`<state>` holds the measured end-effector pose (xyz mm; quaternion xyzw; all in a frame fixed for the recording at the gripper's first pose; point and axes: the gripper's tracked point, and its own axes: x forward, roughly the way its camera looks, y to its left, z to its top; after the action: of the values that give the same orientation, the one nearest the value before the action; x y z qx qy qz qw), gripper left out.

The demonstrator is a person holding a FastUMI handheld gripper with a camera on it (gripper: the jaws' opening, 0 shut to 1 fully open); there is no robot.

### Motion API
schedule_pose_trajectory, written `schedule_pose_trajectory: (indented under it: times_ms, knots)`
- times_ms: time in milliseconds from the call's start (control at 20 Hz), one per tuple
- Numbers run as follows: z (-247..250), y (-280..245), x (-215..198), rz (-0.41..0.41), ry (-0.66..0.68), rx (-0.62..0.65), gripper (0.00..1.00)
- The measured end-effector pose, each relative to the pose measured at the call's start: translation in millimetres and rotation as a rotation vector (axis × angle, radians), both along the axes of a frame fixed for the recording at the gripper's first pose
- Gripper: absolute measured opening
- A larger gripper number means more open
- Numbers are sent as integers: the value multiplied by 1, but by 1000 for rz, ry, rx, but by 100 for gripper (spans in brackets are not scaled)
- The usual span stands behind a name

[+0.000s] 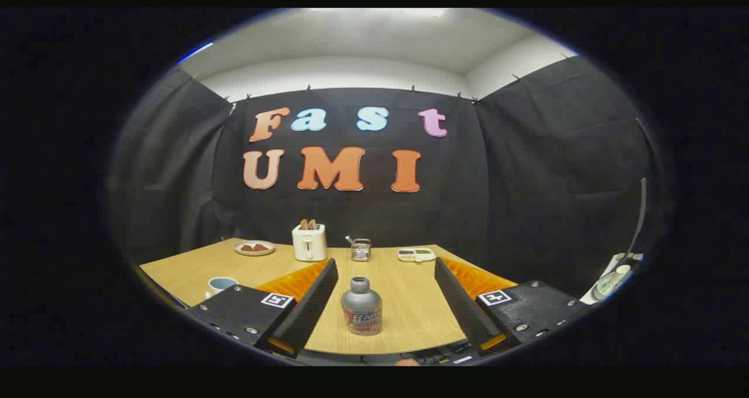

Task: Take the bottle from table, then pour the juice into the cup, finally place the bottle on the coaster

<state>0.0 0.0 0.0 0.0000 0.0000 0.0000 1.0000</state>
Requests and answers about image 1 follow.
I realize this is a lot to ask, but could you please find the white divided tray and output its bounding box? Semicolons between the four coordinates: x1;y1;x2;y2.
397;248;437;263

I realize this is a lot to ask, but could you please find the pale green round dish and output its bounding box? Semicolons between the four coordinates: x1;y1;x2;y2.
593;269;633;301

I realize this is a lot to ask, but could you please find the white sheet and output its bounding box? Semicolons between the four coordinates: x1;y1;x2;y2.
579;253;644;305

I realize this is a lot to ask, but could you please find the silver juice bottle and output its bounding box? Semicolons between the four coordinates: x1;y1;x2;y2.
341;276;383;336

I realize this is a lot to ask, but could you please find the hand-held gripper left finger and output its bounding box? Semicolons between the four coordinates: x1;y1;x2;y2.
186;258;339;359

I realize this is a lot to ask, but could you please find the white toaster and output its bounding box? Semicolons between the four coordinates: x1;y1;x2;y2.
292;224;328;262

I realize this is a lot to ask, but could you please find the white round plate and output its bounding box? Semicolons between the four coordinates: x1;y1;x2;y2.
233;241;276;256

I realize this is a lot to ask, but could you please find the wooden table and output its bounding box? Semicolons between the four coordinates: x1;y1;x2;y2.
139;238;518;355

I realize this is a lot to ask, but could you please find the white cup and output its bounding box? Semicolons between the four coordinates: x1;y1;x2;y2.
205;277;239;299

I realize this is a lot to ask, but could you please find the grey pole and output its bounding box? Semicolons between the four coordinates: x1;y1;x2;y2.
623;179;647;264

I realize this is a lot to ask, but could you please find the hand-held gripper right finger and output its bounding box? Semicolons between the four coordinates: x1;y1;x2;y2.
434;256;592;356

